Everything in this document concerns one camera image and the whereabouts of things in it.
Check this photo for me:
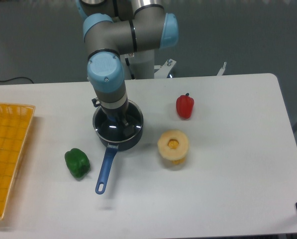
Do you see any dark blue saucepan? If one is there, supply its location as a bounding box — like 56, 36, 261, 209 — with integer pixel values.
92, 99, 144, 195

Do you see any green bell pepper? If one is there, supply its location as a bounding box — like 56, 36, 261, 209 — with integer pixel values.
64, 148, 91, 179

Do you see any yellow woven basket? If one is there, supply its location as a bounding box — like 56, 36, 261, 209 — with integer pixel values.
0, 103, 35, 220

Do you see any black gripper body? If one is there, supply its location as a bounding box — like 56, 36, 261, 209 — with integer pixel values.
92, 98, 128, 122

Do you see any black cable on pedestal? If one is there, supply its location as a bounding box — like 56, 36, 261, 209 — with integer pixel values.
124, 53, 136, 80

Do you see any black floor cable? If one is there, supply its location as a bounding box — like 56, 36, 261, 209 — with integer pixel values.
0, 77, 36, 84

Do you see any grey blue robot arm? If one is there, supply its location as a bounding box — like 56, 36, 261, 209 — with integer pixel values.
76, 0, 179, 137

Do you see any glass pot lid blue knob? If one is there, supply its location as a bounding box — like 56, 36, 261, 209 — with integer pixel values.
93, 101, 144, 144

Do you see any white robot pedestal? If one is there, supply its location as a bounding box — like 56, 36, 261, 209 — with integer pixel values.
86, 48, 227, 82

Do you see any red bell pepper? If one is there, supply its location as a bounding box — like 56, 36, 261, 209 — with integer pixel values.
176, 93, 195, 120

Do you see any beige ring on corn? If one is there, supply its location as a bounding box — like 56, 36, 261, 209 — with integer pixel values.
157, 129, 190, 166

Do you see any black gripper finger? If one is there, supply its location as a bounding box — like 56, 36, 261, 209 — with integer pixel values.
121, 118, 134, 136

